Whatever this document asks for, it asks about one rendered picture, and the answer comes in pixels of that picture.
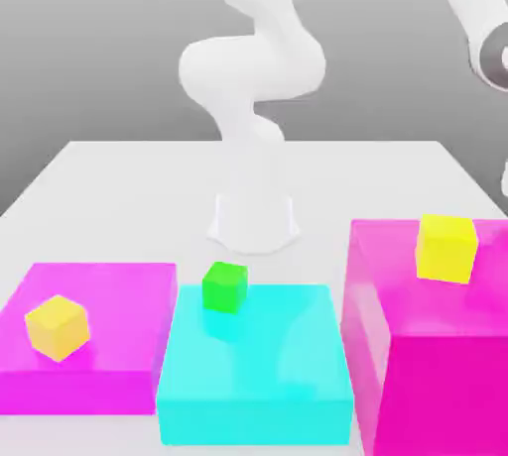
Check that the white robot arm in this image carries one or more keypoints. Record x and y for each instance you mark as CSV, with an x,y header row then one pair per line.
x,y
254,67

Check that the small green cube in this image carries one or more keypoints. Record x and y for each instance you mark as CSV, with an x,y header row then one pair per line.
x,y
224,288

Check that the small yellow cube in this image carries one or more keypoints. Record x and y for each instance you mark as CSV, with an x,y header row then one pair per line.
x,y
445,251

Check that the small orange cube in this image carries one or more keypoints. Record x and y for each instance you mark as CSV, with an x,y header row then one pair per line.
x,y
57,329

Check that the large cyan box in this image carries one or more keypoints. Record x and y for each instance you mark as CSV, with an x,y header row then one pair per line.
x,y
254,376

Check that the large magenta box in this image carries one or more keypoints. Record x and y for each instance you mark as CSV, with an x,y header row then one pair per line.
x,y
107,305

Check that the large pink box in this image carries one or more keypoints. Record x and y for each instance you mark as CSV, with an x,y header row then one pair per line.
x,y
436,364

